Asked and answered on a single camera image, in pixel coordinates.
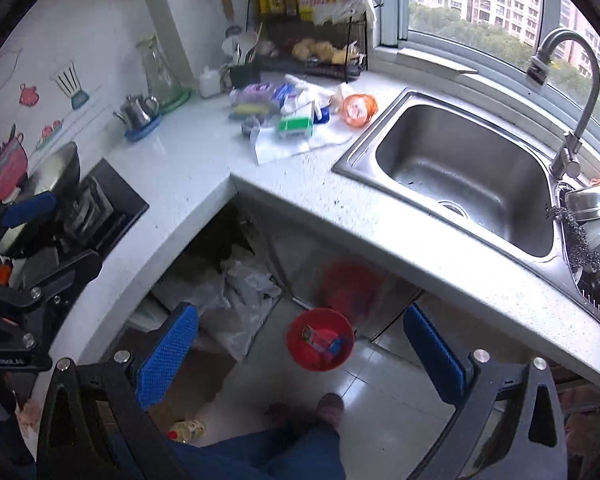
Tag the small white lidded pot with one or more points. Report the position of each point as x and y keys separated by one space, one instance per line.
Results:
x=209 y=83

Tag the steel pan with lid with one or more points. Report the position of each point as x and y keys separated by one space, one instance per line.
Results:
x=59 y=173

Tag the yellow scrub brush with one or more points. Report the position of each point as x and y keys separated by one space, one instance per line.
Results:
x=242 y=111

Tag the glass carafe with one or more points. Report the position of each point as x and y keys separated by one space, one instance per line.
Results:
x=160 y=78

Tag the toothbrush blister package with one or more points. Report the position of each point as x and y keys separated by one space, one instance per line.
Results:
x=326 y=343

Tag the person's blue trouser legs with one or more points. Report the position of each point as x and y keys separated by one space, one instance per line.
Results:
x=300 y=447

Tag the ginger root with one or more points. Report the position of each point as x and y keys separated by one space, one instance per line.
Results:
x=325 y=52

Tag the orange plastic cup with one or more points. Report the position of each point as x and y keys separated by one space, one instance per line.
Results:
x=357 y=110

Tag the stainless steel sink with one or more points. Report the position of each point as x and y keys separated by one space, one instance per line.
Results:
x=468 y=169

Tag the clear plastic bag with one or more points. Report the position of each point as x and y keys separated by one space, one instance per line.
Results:
x=233 y=300

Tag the black wire rack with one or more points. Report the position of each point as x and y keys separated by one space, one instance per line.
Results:
x=278 y=34

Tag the red plastic basin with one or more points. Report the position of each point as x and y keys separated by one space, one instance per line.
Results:
x=307 y=358

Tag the green white medicine box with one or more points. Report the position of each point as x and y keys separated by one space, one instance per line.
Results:
x=298 y=124

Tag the small steel teapot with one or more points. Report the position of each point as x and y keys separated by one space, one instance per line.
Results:
x=138 y=111

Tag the dark green utensil mug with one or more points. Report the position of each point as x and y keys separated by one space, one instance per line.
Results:
x=241 y=76

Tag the steel bowl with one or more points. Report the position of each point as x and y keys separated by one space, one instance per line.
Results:
x=584 y=204

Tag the white paper towel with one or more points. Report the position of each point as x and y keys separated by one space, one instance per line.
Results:
x=268 y=145

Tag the purple label plastic bottle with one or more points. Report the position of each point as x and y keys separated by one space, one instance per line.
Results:
x=262 y=93

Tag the green carafe coaster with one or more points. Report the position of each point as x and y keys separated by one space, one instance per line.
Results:
x=169 y=107

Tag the blue tissue pack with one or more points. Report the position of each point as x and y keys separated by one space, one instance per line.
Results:
x=282 y=93

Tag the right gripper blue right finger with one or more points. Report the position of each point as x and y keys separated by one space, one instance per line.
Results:
x=451 y=375

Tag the blue coaster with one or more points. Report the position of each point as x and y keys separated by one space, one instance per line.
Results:
x=134 y=135

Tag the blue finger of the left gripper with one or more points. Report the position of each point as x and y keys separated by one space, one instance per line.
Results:
x=28 y=210

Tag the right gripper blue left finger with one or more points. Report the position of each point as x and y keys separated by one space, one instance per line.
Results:
x=163 y=353

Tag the black gas stove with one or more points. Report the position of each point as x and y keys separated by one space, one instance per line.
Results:
x=94 y=216

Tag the steel wool scrubber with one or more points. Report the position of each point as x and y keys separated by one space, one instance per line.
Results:
x=578 y=253

